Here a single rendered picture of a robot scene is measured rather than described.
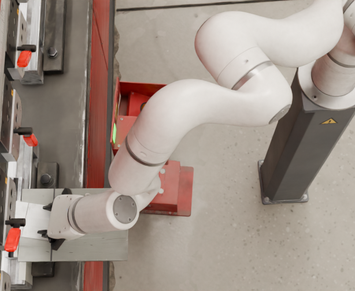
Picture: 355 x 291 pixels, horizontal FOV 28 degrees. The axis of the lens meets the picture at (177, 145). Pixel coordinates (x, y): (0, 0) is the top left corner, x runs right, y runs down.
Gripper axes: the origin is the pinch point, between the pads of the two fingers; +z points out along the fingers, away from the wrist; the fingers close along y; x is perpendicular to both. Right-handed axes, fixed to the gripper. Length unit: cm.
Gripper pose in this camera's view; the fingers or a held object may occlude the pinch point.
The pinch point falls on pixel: (48, 220)
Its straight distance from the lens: 177.5
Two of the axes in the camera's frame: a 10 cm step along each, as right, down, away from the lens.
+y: -1.5, 9.4, -3.2
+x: 7.6, 3.1, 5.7
